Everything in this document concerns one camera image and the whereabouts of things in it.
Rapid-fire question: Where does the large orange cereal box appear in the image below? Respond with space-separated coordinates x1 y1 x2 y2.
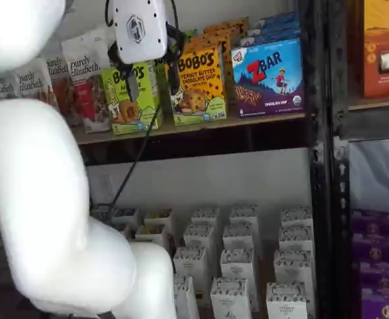
349 0 389 99

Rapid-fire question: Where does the purely elizabeth granola bag red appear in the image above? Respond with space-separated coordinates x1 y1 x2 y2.
60 29 113 134

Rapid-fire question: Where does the white Organic Pantry carton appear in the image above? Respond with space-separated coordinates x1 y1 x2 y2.
220 248 259 312
266 281 309 319
191 206 220 230
222 223 257 253
173 274 200 319
229 205 259 230
278 225 315 254
183 223 217 253
279 206 313 230
210 277 252 319
273 249 315 286
173 246 208 306

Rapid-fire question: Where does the black metal shelf rack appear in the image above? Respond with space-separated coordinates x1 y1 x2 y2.
76 0 333 319

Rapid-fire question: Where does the white carton with colourful print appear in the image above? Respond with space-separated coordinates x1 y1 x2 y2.
127 223 169 249
143 208 175 233
110 207 139 230

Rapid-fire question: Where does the purely elizabeth granola bag orange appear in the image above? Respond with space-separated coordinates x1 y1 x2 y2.
17 58 60 109

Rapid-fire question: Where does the purely elizabeth granola bag brown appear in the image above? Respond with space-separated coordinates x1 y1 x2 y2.
44 54 82 126

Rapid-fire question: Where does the wooden shelf board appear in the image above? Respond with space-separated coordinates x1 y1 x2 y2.
349 95 389 111
71 112 307 146

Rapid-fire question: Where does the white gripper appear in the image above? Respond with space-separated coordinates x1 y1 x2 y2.
107 0 186 102

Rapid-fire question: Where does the purple snack box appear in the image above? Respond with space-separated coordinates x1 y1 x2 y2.
351 232 389 266
358 261 389 293
360 287 389 319
351 208 389 237

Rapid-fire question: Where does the black cable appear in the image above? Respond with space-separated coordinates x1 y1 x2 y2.
91 0 182 217

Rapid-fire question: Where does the blue Zbar chocolate chip box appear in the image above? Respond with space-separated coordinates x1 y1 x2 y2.
240 28 302 47
254 11 299 28
247 19 301 37
230 37 305 118

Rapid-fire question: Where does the green Bobo's apple pie box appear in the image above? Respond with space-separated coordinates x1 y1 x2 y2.
181 29 199 44
101 62 164 136
151 54 173 121

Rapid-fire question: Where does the dark grey metal shelf rack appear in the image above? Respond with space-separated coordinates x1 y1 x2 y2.
327 0 389 319

